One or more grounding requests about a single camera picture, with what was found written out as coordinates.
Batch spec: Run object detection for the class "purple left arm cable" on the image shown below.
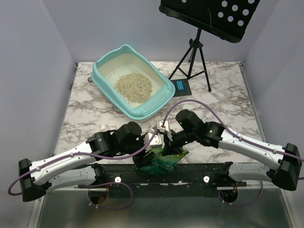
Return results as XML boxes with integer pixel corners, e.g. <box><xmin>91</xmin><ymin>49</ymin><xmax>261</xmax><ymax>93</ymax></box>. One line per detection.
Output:
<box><xmin>8</xmin><ymin>127</ymin><xmax>159</xmax><ymax>209</ymax></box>

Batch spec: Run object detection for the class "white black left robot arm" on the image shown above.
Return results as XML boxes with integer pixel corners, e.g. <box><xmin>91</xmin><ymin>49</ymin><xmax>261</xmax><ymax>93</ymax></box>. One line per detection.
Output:
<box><xmin>19</xmin><ymin>122</ymin><xmax>157</xmax><ymax>202</ymax></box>

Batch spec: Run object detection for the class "clear plastic scoop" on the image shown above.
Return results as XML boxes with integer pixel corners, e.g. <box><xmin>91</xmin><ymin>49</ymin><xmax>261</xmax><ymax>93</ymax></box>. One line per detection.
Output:
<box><xmin>203</xmin><ymin>110</ymin><xmax>213</xmax><ymax>119</ymax></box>

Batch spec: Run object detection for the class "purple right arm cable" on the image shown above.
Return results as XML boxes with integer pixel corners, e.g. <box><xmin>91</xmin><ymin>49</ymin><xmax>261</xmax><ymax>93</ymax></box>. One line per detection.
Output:
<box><xmin>161</xmin><ymin>99</ymin><xmax>304</xmax><ymax>207</ymax></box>

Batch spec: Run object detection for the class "black tripod stand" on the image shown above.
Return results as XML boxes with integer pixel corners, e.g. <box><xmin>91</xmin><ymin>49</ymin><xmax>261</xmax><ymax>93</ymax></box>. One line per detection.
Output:
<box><xmin>169</xmin><ymin>28</ymin><xmax>212</xmax><ymax>92</ymax></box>

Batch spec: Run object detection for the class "green litter bag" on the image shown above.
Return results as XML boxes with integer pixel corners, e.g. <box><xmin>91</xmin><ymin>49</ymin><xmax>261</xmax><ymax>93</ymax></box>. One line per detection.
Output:
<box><xmin>135</xmin><ymin>148</ymin><xmax>189</xmax><ymax>177</ymax></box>

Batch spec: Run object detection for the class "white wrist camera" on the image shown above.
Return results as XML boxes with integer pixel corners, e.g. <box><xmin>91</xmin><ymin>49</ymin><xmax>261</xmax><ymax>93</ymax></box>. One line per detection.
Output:
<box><xmin>156</xmin><ymin>121</ymin><xmax>172</xmax><ymax>141</ymax></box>
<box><xmin>144</xmin><ymin>133</ymin><xmax>164</xmax><ymax>152</ymax></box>

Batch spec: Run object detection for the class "black lego baseplate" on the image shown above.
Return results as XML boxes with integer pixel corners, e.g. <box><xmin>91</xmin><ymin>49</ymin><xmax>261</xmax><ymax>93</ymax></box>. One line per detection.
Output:
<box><xmin>171</xmin><ymin>79</ymin><xmax>192</xmax><ymax>97</ymax></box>

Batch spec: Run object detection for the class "black music stand tray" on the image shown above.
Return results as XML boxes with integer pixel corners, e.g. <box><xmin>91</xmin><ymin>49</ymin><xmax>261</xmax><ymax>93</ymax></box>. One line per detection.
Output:
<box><xmin>159</xmin><ymin>0</ymin><xmax>259</xmax><ymax>43</ymax></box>

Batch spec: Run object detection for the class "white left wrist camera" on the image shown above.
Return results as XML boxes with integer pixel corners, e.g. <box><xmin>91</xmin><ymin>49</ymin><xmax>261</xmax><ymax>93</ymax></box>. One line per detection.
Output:
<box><xmin>144</xmin><ymin>133</ymin><xmax>164</xmax><ymax>152</ymax></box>

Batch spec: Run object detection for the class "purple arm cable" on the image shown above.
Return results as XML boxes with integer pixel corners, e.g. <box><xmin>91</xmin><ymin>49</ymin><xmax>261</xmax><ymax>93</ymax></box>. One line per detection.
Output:
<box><xmin>161</xmin><ymin>99</ymin><xmax>304</xmax><ymax>207</ymax></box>
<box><xmin>8</xmin><ymin>127</ymin><xmax>159</xmax><ymax>209</ymax></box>

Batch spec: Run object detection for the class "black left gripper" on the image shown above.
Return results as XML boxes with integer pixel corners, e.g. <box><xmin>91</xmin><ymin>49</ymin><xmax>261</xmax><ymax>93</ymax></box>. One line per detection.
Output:
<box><xmin>118</xmin><ymin>133</ymin><xmax>155</xmax><ymax>169</ymax></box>

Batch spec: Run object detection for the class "teal cat litter box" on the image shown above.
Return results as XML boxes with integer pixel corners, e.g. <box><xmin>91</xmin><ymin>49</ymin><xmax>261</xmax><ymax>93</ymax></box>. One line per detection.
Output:
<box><xmin>91</xmin><ymin>44</ymin><xmax>175</xmax><ymax>122</ymax></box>

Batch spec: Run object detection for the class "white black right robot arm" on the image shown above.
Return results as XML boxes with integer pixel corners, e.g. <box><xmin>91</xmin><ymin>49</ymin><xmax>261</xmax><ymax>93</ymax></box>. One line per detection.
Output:
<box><xmin>172</xmin><ymin>109</ymin><xmax>302</xmax><ymax>191</ymax></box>

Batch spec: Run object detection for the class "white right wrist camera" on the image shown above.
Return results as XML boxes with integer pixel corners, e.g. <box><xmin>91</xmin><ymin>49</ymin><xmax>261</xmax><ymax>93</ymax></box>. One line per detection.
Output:
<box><xmin>156</xmin><ymin>121</ymin><xmax>172</xmax><ymax>141</ymax></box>

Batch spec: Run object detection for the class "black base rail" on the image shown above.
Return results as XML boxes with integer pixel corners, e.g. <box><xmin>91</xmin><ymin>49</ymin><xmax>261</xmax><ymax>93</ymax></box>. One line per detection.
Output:
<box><xmin>91</xmin><ymin>162</ymin><xmax>247</xmax><ymax>198</ymax></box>

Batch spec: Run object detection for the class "beige litter pile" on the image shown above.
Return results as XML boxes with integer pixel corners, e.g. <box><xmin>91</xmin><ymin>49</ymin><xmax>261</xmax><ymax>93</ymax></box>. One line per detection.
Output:
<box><xmin>114</xmin><ymin>71</ymin><xmax>152</xmax><ymax>103</ymax></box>

